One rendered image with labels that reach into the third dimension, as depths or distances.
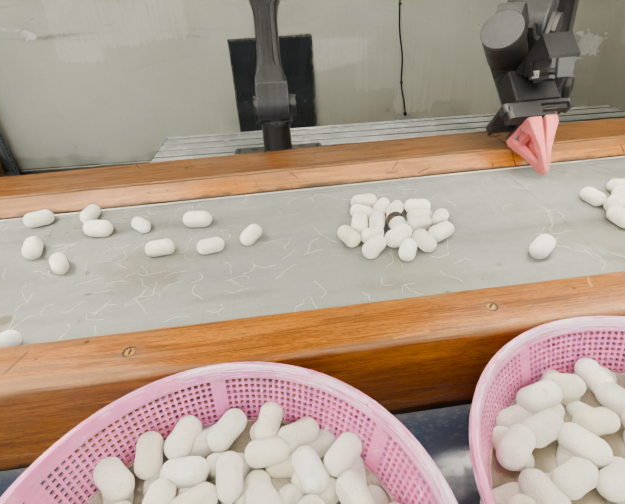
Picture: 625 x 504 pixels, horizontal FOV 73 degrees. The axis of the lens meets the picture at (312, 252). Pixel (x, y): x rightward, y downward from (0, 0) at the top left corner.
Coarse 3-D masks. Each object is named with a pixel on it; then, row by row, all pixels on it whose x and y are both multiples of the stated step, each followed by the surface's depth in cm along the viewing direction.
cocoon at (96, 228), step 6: (90, 222) 54; (96, 222) 54; (102, 222) 54; (108, 222) 55; (84, 228) 54; (90, 228) 54; (96, 228) 54; (102, 228) 54; (108, 228) 54; (90, 234) 54; (96, 234) 54; (102, 234) 54; (108, 234) 55
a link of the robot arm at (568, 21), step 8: (560, 0) 79; (568, 0) 78; (576, 0) 79; (560, 8) 80; (568, 8) 79; (576, 8) 81; (568, 16) 80; (568, 24) 81; (560, 80) 86; (560, 88) 87; (560, 96) 89
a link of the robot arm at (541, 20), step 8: (512, 0) 66; (520, 0) 65; (528, 0) 64; (536, 0) 64; (544, 0) 63; (552, 0) 62; (528, 8) 64; (536, 8) 63; (544, 8) 63; (552, 8) 63; (536, 16) 63; (544, 16) 63; (536, 24) 63; (544, 24) 63; (536, 32) 64
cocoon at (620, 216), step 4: (612, 208) 51; (616, 208) 50; (620, 208) 50; (624, 208) 50; (608, 212) 51; (612, 212) 50; (616, 212) 50; (620, 212) 50; (624, 212) 49; (608, 216) 51; (612, 216) 50; (616, 216) 50; (620, 216) 49; (624, 216) 49; (612, 220) 50; (616, 220) 50; (620, 220) 49; (624, 220) 49; (616, 224) 50; (620, 224) 49; (624, 224) 49
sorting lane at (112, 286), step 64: (320, 192) 63; (384, 192) 62; (448, 192) 60; (512, 192) 59; (576, 192) 58; (0, 256) 53; (128, 256) 51; (192, 256) 50; (256, 256) 49; (320, 256) 49; (384, 256) 48; (448, 256) 47; (512, 256) 46; (576, 256) 46; (0, 320) 42; (64, 320) 42; (128, 320) 41; (192, 320) 41
